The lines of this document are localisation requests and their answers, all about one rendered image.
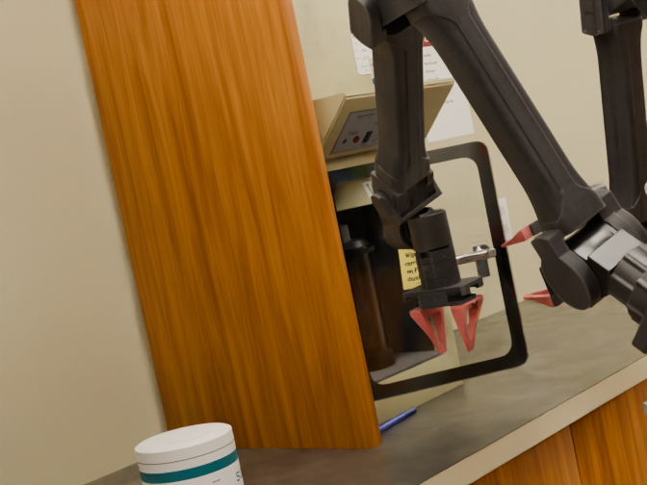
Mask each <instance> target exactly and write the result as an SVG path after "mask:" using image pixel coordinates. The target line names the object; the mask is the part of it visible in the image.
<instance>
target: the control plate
mask: <svg viewBox="0 0 647 485"><path fill-rule="evenodd" d="M370 131H373V132H372V134H371V136H370V138H369V140H368V142H364V143H362V141H363V140H364V138H365V136H366V134H367V132H370ZM376 133H377V121H376V109H370V110H364V111H358V112H352V113H349V116H348V119H347V121H346V123H345V125H344V127H343V129H342V131H341V133H340V135H339V137H338V139H337V141H336V143H335V145H334V147H333V149H332V151H331V153H330V155H331V154H336V153H341V152H347V151H351V150H356V149H361V148H366V147H371V146H376V145H378V136H376ZM356 136H358V137H359V141H358V142H357V143H353V142H352V141H353V139H354V138H355V137H356ZM344 139H347V142H346V143H344V144H343V140H344Z"/></svg>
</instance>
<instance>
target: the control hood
mask: <svg viewBox="0 0 647 485"><path fill-rule="evenodd" d="M453 85H454V79H453V77H452V78H445V79H438V80H430V81H424V105H425V138H426V137H427V134H428V133H429V131H430V129H431V127H432V125H433V123H434V121H435V119H436V117H437V116H438V114H439V113H440V111H441V109H442V107H443V105H444V103H445V101H446V99H447V97H448V95H449V93H450V92H451V90H452V88H453ZM313 105H314V110H315V114H316V119H317V123H318V128H319V133H320V138H321V143H322V148H323V155H324V159H325V160H328V159H332V158H337V157H342V156H347V155H351V154H356V153H361V152H366V151H371V150H376V149H377V145H376V146H371V147H366V148H361V149H356V150H351V151H347V152H341V153H336V154H331V155H330V153H331V151H332V149H333V147H334V145H335V143H336V141H337V139H338V137H339V135H340V133H341V131H342V129H343V127H344V125H345V123H346V121H347V119H348V116H349V113H352V112H358V111H364V110H370V109H376V107H375V89H363V90H356V91H349V92H343V93H339V94H335V95H331V96H328V97H324V98H320V99H316V100H313Z"/></svg>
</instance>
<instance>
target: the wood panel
mask: <svg viewBox="0 0 647 485"><path fill-rule="evenodd" d="M75 4H76V9H77V13H78V17H79V22H80V26H81V31H82V36H83V40H84V44H85V49H86V53H87V58H88V62H89V67H90V72H91V79H92V84H93V88H94V93H95V97H96V102H97V107H98V111H99V115H100V120H101V124H102V129H103V133H104V138H105V142H106V146H107V151H108V156H109V160H110V165H111V169H112V173H113V178H114V182H115V187H116V195H117V200H118V204H119V209H120V213H121V217H122V222H123V227H124V231H125V236H126V240H127V244H128V249H129V253H130V258H131V263H132V267H133V271H134V275H135V280H136V285H137V289H138V294H139V299H140V303H141V307H142V315H143V320H144V324H145V329H146V334H147V338H148V342H149V346H150V351H151V356H152V360H153V365H154V369H155V373H156V378H157V383H158V387H159V392H160V396H161V400H162V405H163V409H164V414H165V419H166V423H167V428H168V431H171V430H174V429H178V428H182V427H187V426H191V425H197V424H204V423H214V422H220V423H226V424H229V425H231V427H232V431H233V436H234V441H235V446H236V448H374V447H377V446H379V445H381V444H382V439H381V434H380V429H379V424H378V419H377V414H376V410H375V402H374V397H373V392H372V387H371V382H370V377H369V373H368V369H367V364H366V359H365V354H364V349H363V345H362V340H361V335H360V330H359V326H358V321H357V316H356V312H355V307H354V302H353V297H352V292H351V287H350V283H349V275H348V270H347V265H346V260H345V255H344V250H343V246H342V242H341V237H340V232H339V227H338V222H337V217H336V213H335V208H334V203H333V198H332V194H331V189H330V185H329V180H328V175H327V170H326V165H325V160H324V153H323V148H322V143H321V138H320V133H319V128H318V123H317V119H316V114H315V110H314V105H313V100H312V95H311V90H310V86H309V81H308V76H307V71H306V67H305V62H304V58H303V53H302V48H301V43H300V38H299V33H298V26H297V21H296V16H295V11H294V6H293V1H292V0H75Z"/></svg>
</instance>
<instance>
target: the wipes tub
mask: <svg viewBox="0 0 647 485"><path fill-rule="evenodd" d="M135 452H136V456H137V461H138V465H139V471H140V476H141V480H142V485H244V482H243V477H242V472H241V467H240V463H239V458H238V453H237V449H236V446H235V441H234V436H233V431H232V427H231V425H229V424H226V423H220V422H214V423H204V424H197V425H191V426H187V427H182V428H178V429H174V430H171V431H168V432H165V433H162V434H159V435H156V436H153V437H151V438H149V439H146V440H144V441H143V442H141V443H140V444H138V445H137V446H136V447H135Z"/></svg>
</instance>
